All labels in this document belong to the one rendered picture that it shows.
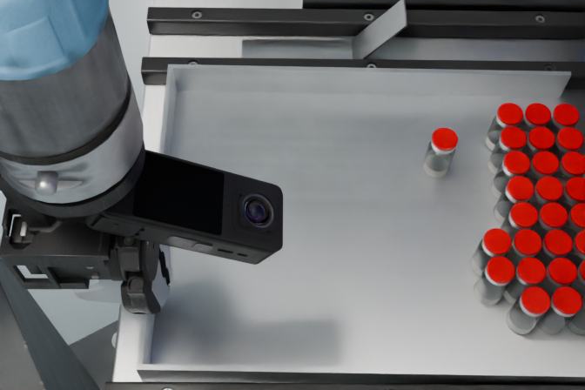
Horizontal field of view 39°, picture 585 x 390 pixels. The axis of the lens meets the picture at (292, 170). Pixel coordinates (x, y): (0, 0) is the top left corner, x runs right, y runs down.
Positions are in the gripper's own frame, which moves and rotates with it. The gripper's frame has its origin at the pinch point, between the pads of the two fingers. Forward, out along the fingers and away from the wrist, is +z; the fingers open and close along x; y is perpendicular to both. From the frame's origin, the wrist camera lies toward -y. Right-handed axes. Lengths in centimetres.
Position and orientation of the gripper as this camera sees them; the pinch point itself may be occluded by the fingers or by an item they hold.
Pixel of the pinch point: (164, 287)
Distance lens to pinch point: 61.2
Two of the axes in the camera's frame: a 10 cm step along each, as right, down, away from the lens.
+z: 0.0, 4.9, 8.7
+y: -10.0, -0.1, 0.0
